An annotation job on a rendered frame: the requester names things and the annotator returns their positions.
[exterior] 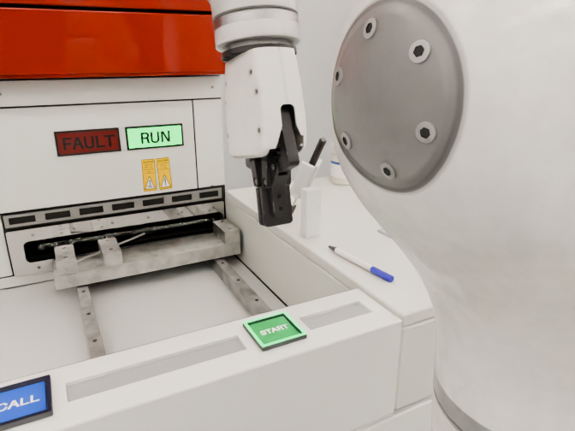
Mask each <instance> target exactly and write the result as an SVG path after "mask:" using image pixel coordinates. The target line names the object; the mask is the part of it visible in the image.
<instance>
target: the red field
mask: <svg viewBox="0 0 575 431"><path fill-rule="evenodd" d="M56 136H57V142H58V148H59V153H60V155H61V154H72V153H81V152H92V151H111V150H119V144H118V137H117V130H106V131H93V132H80V133H57V134H56Z"/></svg>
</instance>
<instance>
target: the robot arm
mask: <svg viewBox="0 0 575 431"><path fill-rule="evenodd" d="M208 1H209V3H210V7H211V13H212V20H213V28H214V36H215V44H216V50H218V51H220V52H222V54H221V56H222V61H223V62H226V65H225V107H226V121H227V133H228V151H229V153H230V155H231V156H232V157H234V158H236V159H242V158H245V159H246V166H247V167H248V168H249V169H251V170H252V178H253V184H254V186H255V187H258V188H256V196H257V204H258V219H259V224H260V225H261V226H266V227H273V226H278V225H283V224H288V223H291V222H292V221H293V214H292V205H291V196H290V186H289V185H290V184H291V169H293V168H295V167H297V166H299V154H298V153H300V152H301V151H302V150H303V149H304V148H305V146H306V121H305V106H304V99H303V93H302V87H301V82H300V77H299V68H298V63H297V60H296V56H295V55H296V54H297V48H296V47H295V45H297V44H299V42H300V35H299V16H298V6H297V0H208ZM330 123H331V132H332V138H333V142H334V146H335V153H336V155H337V158H338V160H339V163H340V165H341V170H342V172H343V173H344V175H345V176H346V178H347V181H348V183H349V185H350V187H351V188H352V189H353V191H354V193H355V194H356V196H357V197H358V199H359V201H360V202H361V203H362V205H363V206H364V207H365V208H366V209H367V210H368V212H369V213H370V214H371V215H372V216H373V218H374V219H375V220H376V221H377V223H378V224H379V225H380V226H381V227H382V229H383V230H384V231H385V232H386V233H387V234H388V236H389V237H390V238H391V239H392V240H393V241H394V242H395V243H396V244H397V245H398V246H399V247H400V249H401V250H402V251H403V252H404V254H405V255H406V256H407V258H408V259H409V261H410V262H411V263H412V265H413V267H414V268H415V269H416V270H417V272H418V274H419V276H420V278H421V279H422V281H423V283H424V286H425V288H426V290H427V292H428V294H429V296H430V301H431V303H432V306H433V311H434V315H435V320H436V339H435V355H434V378H433V392H432V411H431V430H430V431H575V0H357V2H356V3H355V4H354V6H353V9H352V11H351V13H350V15H349V16H348V18H347V22H346V25H345V27H344V30H343V32H342V35H341V39H340V43H339V46H338V50H337V52H336V57H335V65H334V71H333V76H332V81H331V92H330Z"/></svg>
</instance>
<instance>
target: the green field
mask: <svg viewBox="0 0 575 431"><path fill-rule="evenodd" d="M127 135H128V143H129V149H132V148H141V147H152V146H162V145H181V144H182V139H181V126H168V127H144V128H131V129H128V130H127Z"/></svg>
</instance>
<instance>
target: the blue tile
mask: <svg viewBox="0 0 575 431"><path fill-rule="evenodd" d="M42 410H47V394H46V385H45V381H42V382H39V383H36V384H32V385H29V386H26V387H20V388H17V389H14V390H10V391H7V392H4V393H0V423H1V422H7V421H9V420H12V419H16V418H18V417H21V416H26V415H30V414H32V413H35V412H39V411H42Z"/></svg>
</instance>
